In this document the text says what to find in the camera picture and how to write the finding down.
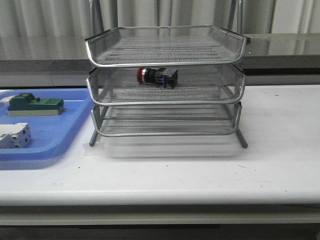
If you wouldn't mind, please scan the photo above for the red emergency push button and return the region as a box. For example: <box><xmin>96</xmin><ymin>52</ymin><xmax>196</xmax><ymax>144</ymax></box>
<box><xmin>136</xmin><ymin>67</ymin><xmax>179</xmax><ymax>89</ymax></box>

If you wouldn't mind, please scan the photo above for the silver mesh tray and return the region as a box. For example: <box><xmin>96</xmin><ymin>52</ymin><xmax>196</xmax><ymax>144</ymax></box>
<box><xmin>91</xmin><ymin>103</ymin><xmax>242</xmax><ymax>137</ymax></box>
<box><xmin>86</xmin><ymin>65</ymin><xmax>246</xmax><ymax>106</ymax></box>
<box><xmin>85</xmin><ymin>25</ymin><xmax>250</xmax><ymax>68</ymax></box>

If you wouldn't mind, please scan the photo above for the silver mesh bottom tray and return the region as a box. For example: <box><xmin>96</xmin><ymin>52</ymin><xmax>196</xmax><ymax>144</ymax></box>
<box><xmin>91</xmin><ymin>103</ymin><xmax>242</xmax><ymax>137</ymax></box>

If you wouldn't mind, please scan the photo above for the clear adhesive tape patch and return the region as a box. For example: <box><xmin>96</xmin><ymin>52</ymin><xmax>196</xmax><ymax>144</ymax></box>
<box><xmin>83</xmin><ymin>143</ymin><xmax>105</xmax><ymax>157</ymax></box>

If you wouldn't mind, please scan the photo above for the silver mesh top tray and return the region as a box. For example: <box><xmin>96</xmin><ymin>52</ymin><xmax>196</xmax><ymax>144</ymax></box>
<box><xmin>85</xmin><ymin>25</ymin><xmax>250</xmax><ymax>68</ymax></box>

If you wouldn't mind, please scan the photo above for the blue plastic tray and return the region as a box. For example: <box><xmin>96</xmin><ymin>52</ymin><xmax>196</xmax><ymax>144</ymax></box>
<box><xmin>0</xmin><ymin>88</ymin><xmax>93</xmax><ymax>161</ymax></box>

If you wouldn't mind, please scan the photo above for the grey stone counter ledge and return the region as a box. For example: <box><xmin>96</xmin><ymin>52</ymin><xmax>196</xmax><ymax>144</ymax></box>
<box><xmin>0</xmin><ymin>33</ymin><xmax>320</xmax><ymax>89</ymax></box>

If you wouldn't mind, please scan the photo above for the white circuit breaker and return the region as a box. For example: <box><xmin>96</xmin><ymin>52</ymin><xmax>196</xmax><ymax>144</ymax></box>
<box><xmin>0</xmin><ymin>122</ymin><xmax>31</xmax><ymax>149</ymax></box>

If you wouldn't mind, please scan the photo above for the white pleated curtain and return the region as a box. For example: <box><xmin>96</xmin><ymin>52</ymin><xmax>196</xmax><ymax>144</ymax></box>
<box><xmin>0</xmin><ymin>0</ymin><xmax>320</xmax><ymax>37</ymax></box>

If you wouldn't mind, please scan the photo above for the grey metal rack frame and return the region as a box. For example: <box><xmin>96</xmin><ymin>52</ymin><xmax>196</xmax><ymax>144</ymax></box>
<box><xmin>89</xmin><ymin>0</ymin><xmax>248</xmax><ymax>148</ymax></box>

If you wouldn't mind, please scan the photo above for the green knife switch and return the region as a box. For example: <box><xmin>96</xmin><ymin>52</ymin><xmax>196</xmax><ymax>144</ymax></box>
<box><xmin>0</xmin><ymin>92</ymin><xmax>65</xmax><ymax>117</ymax></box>

